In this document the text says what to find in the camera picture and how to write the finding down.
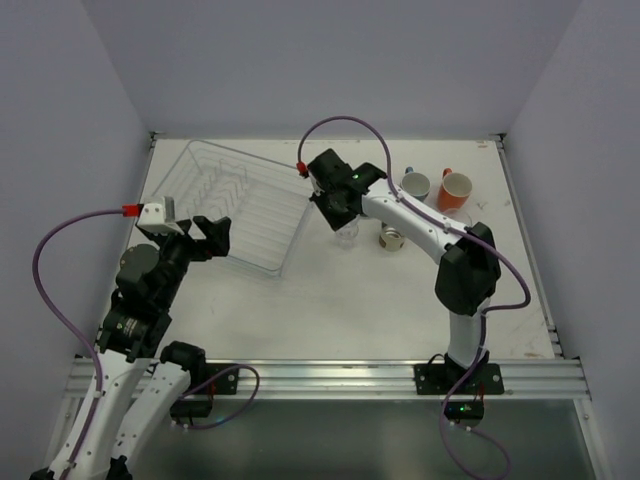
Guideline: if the small clear glass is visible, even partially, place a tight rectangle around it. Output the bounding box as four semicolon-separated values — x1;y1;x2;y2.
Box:
335;223;359;250

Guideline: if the left black controller box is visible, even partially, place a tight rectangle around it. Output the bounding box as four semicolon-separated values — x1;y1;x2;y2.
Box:
169;400;212;424

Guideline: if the tall clear glass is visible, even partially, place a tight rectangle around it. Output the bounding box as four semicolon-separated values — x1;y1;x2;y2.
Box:
444;208;473;230

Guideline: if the aluminium mounting rail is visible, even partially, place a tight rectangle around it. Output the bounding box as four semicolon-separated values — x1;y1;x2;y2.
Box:
64;355;594;401

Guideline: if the white wire dish rack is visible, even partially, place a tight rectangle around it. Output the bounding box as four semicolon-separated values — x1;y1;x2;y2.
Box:
142;140;312;277

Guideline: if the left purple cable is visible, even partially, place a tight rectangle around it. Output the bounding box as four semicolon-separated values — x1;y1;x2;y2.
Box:
32;204;141;480

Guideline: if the orange mug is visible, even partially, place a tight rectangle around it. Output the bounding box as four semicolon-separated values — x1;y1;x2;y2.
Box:
436;168;473;212

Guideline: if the right black controller box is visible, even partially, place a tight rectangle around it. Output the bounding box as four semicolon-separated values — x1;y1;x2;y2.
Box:
444;400;485;427

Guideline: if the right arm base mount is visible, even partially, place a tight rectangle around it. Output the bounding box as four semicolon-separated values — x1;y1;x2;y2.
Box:
413;353;505;396

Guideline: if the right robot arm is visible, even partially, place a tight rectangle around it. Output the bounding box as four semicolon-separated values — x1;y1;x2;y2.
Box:
307;149;501;370

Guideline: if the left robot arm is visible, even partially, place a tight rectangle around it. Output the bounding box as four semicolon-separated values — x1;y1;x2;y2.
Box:
31;216;232;479

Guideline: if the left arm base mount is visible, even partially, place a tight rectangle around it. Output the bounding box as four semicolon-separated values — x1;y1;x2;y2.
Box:
179;362;239;400

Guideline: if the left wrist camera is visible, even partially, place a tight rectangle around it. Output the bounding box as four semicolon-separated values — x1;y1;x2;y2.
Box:
136;196;180;235

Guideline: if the light blue flower mug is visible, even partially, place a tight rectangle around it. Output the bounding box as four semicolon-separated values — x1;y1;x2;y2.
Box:
400;167;431;202

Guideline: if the cream ceramic cup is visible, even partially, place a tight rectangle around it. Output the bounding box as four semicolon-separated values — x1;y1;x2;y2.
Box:
378;222;405;252

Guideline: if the black controller box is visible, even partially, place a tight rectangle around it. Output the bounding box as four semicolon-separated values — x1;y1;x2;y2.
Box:
444;400;485;427
169;400;212;424

